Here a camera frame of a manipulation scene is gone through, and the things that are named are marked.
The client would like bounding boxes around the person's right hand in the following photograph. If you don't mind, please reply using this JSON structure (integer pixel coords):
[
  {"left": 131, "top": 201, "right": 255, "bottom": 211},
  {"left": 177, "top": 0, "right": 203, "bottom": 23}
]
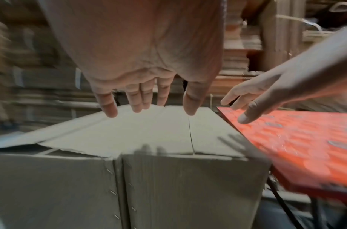
[{"left": 220, "top": 25, "right": 347, "bottom": 125}]

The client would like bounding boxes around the person's left hand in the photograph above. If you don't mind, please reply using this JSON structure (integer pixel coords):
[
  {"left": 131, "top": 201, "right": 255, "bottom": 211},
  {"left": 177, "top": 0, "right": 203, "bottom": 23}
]
[{"left": 38, "top": 0, "right": 226, "bottom": 118}]

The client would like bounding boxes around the yellow-tied cardboard bundle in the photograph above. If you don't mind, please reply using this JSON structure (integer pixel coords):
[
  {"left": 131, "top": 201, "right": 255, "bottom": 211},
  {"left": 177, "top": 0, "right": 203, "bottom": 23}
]
[{"left": 259, "top": 0, "right": 307, "bottom": 72}]

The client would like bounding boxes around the wall of cardboard stacks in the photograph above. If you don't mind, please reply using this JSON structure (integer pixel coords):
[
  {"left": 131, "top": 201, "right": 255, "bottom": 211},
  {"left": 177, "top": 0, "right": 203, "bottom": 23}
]
[{"left": 0, "top": 0, "right": 347, "bottom": 135}]

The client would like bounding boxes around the red patterned table cloth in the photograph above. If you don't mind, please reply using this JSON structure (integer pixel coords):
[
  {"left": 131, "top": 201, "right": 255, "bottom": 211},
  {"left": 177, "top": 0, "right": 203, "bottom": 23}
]
[{"left": 216, "top": 106, "right": 347, "bottom": 204}]

